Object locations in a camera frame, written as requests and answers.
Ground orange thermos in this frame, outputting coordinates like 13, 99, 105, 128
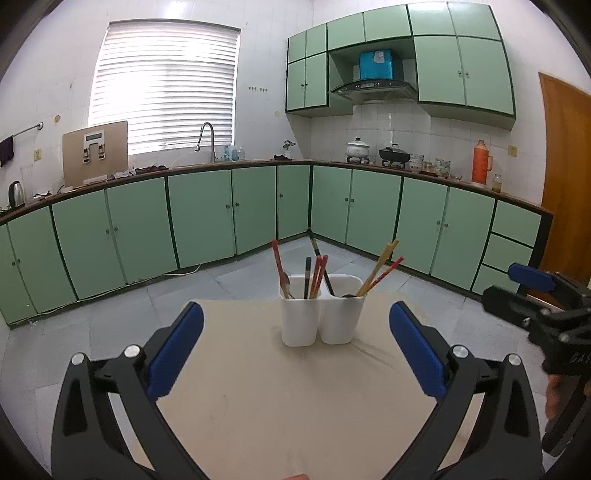
472, 140, 493, 185

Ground white cooking pot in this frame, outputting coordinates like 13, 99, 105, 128
346, 137, 370, 165

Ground green upper kitchen cabinets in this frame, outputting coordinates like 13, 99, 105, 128
286, 2, 516, 130

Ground blue box above hood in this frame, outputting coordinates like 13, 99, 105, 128
359, 49, 404, 80

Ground black range hood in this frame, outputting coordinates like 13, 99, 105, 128
332, 79, 418, 105

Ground long plain bamboo chopstick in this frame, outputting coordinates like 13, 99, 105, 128
356, 239, 399, 297

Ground glass jar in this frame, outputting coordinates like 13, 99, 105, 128
491, 174, 502, 193

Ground metal spoon in holder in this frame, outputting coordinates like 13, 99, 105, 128
280, 271, 294, 299

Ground wall towel bar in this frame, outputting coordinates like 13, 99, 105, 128
12, 121, 44, 138

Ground glass cups on counter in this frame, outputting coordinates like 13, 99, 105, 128
409, 153, 451, 178

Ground green kitchen cabinets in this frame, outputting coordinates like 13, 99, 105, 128
286, 2, 516, 130
1, 161, 553, 325

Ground brown cardboard box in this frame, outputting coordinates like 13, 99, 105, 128
62, 121, 128, 187

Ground wooden door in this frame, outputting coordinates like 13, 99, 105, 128
539, 73, 590, 285

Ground green lower kitchen cabinets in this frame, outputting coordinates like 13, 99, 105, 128
1, 161, 553, 325

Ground white double utensil holder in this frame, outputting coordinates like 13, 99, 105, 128
280, 274, 365, 347

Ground red patterned chopstick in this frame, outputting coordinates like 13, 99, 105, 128
271, 239, 284, 278

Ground black chopstick gold band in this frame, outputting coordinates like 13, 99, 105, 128
303, 256, 312, 299

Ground chrome sink faucet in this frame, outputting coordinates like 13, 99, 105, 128
194, 121, 218, 163

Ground window blinds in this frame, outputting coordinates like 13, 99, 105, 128
88, 19, 240, 155

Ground right hand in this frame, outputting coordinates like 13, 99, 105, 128
545, 375, 563, 420

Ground black chopstick in holder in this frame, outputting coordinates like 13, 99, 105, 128
311, 236, 332, 299

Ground red chopstick in holder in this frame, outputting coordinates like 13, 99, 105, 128
308, 255, 322, 299

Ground black wok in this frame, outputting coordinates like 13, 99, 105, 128
379, 143, 410, 169

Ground dark hanging towel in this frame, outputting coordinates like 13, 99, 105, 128
0, 136, 14, 167

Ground steel kettle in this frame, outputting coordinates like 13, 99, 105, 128
8, 181, 25, 210

